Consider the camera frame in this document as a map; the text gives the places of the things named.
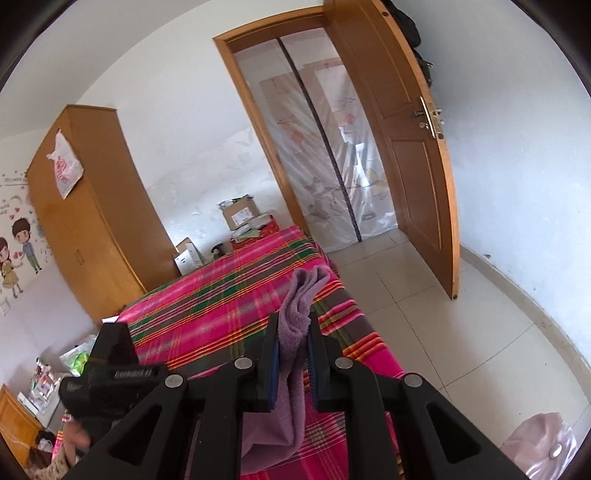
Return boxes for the plaid bed sheet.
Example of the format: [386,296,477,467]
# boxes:
[53,225,407,480]

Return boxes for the person's left hand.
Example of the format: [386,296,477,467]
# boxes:
[60,418,93,463]

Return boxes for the green tissue pack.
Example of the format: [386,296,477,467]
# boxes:
[60,351,90,377]

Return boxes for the brown cardboard box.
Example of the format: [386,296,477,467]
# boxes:
[218,196,260,232]

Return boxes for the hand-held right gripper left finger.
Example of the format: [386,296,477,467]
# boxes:
[60,313,281,480]

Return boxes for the person's left forearm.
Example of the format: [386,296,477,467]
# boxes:
[28,443,77,480]

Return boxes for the transparent printed door curtain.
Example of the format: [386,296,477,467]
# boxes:
[231,30,398,254]

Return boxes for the black hanging bag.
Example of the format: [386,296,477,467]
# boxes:
[383,0,435,88]

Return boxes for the wooden wardrobe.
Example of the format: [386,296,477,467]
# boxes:
[25,105,181,324]

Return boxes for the wooden bedside cabinet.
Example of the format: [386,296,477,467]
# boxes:
[0,385,47,467]

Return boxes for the cartoon couple wall sticker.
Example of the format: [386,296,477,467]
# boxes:
[0,171,49,315]

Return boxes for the pink quilted garment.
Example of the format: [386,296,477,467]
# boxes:
[501,412,578,476]

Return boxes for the red box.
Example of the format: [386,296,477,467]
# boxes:
[231,215,280,250]

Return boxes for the wooden door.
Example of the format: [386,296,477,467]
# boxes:
[323,0,461,301]

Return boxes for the white box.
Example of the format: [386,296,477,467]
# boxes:
[174,237,204,277]

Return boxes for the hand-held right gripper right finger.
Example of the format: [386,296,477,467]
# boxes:
[306,313,532,480]

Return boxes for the red printed white plastic bag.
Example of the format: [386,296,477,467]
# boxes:
[45,129,85,199]

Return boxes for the purple fleece pants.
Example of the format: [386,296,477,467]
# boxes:
[240,267,331,474]

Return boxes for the metal door handle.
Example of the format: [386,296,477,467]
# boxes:
[411,96,445,139]

